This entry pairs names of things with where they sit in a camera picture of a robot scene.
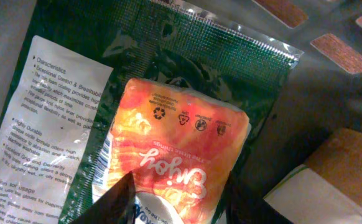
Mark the white item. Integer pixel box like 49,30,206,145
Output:
264,165,362,224

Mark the green glove package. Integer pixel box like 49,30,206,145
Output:
0,1,302,223

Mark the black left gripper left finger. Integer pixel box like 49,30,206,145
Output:
71,172,136,224

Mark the orange tissue pack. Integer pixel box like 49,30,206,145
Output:
92,78,251,223

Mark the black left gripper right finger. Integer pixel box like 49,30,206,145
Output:
226,174,292,224

